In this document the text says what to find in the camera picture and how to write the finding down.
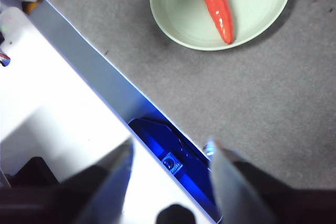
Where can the orange carrot with green leaves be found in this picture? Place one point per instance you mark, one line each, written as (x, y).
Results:
(218, 6)

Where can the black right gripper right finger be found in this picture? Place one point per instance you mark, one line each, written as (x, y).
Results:
(262, 203)

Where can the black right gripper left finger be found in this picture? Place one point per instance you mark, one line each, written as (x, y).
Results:
(78, 200)

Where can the green plate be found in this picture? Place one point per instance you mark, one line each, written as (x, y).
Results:
(183, 16)

